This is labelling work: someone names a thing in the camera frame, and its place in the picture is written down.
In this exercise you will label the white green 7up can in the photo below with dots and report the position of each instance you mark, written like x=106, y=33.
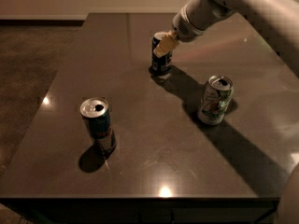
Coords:
x=217, y=95

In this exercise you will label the blue silver red bull can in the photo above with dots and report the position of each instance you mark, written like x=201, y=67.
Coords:
x=96, y=115

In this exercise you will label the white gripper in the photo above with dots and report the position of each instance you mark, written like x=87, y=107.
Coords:
x=186, y=28

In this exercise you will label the blue pepsi can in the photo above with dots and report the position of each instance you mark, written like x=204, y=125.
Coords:
x=162, y=65

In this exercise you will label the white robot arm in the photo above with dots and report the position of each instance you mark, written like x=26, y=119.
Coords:
x=276, y=21

